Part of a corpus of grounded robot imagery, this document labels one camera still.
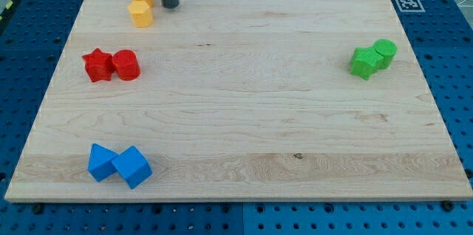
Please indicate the red cylinder block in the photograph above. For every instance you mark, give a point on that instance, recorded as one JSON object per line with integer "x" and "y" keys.
{"x": 126, "y": 65}

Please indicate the wooden board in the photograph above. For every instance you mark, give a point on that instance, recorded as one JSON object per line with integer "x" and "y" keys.
{"x": 242, "y": 100}

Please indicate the green cylinder block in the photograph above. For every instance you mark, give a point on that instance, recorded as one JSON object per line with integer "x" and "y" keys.
{"x": 387, "y": 49}

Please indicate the white fiducial marker tag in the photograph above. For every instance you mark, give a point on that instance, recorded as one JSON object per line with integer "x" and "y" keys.
{"x": 410, "y": 6}

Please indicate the blue cube block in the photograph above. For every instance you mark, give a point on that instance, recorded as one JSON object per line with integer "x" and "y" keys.
{"x": 132, "y": 166}

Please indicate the yellow hexagon block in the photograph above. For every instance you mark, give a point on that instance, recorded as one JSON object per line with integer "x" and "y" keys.
{"x": 141, "y": 14}

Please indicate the red star block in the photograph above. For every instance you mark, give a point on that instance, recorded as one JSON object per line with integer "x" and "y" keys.
{"x": 98, "y": 65}

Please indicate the blue triangle block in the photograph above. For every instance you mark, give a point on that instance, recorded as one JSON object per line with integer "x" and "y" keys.
{"x": 100, "y": 162}

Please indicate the green star block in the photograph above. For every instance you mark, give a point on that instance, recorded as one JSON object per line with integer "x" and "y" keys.
{"x": 365, "y": 62}

